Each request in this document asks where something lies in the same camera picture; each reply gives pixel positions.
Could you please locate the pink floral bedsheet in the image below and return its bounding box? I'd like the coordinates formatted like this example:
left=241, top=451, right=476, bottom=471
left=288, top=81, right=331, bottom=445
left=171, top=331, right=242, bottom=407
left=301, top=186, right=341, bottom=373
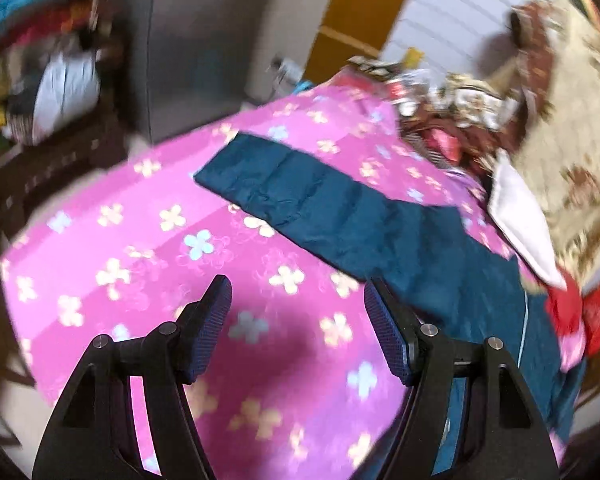
left=0, top=82, right=566, bottom=480

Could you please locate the dark wooden shelf with clutter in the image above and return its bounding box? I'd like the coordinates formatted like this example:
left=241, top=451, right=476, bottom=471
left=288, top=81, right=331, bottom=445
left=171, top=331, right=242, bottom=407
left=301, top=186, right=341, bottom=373
left=0, top=0, right=111, bottom=131

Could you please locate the red ruffled pillow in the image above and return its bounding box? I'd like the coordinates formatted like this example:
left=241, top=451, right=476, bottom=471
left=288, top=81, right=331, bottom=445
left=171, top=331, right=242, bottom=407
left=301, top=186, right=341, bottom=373
left=545, top=280, right=600, bottom=361

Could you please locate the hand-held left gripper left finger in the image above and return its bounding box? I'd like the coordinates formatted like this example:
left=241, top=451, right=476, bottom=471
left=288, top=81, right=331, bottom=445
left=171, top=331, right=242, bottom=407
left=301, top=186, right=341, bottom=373
left=32, top=275, right=232, bottom=480

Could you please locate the cream floral quilt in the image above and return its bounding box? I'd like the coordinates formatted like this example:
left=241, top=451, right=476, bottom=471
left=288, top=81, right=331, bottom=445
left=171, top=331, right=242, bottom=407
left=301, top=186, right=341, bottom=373
left=510, top=0, right=600, bottom=281

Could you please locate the dark wooden cabinet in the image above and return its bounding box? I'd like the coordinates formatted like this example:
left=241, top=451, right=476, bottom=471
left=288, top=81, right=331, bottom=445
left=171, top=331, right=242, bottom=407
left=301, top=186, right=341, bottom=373
left=0, top=105, right=131, bottom=241

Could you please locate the white pillow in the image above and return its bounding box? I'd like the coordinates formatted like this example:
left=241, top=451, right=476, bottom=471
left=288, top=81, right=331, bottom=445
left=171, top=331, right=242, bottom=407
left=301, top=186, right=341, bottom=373
left=487, top=152, right=568, bottom=288

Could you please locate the teal down jacket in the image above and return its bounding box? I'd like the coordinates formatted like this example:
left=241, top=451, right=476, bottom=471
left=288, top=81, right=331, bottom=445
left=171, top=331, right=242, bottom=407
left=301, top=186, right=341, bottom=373
left=194, top=132, right=588, bottom=480

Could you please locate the white plastic bag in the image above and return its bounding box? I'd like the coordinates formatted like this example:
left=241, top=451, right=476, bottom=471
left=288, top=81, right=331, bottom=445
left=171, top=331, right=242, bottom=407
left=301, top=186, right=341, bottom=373
left=32, top=52, right=101, bottom=143

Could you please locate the grey refrigerator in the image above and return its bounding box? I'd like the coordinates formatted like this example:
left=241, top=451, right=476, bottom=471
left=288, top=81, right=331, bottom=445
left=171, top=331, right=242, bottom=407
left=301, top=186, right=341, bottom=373
left=125, top=0, right=281, bottom=143

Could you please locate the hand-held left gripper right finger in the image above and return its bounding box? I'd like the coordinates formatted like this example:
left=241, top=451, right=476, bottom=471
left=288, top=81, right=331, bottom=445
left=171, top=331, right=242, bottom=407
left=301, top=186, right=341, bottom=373
left=364, top=277, right=563, bottom=480

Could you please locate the brown patterned cloth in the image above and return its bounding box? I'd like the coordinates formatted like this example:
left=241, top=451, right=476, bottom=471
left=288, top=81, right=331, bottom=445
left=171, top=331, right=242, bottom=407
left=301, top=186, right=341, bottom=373
left=350, top=57, right=526, bottom=176

